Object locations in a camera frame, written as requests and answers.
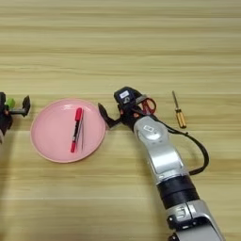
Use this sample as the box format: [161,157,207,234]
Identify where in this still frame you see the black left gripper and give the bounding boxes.
[0,95,31,136]

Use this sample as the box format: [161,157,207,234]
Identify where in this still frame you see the red handled scissors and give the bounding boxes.
[137,97,157,117]

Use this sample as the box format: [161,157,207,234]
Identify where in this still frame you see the pink round plate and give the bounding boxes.
[30,98,107,164]

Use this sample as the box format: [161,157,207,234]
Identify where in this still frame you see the yellow handled screwdriver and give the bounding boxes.
[171,90,187,129]

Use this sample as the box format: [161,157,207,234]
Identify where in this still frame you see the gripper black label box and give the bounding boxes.
[0,91,7,109]
[113,87,135,106]

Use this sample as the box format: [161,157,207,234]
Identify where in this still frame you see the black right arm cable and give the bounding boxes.
[156,117,210,176]

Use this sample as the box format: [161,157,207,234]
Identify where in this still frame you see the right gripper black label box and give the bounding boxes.
[113,87,135,106]

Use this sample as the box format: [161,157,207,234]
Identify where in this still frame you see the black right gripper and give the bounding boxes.
[97,93,149,130]

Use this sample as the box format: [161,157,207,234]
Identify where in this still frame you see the red marker pen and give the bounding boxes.
[70,107,84,153]

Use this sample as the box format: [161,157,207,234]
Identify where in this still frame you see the black tweezers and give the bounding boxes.
[76,109,85,151]

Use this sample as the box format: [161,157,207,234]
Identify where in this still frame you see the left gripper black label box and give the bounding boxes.
[0,91,7,109]

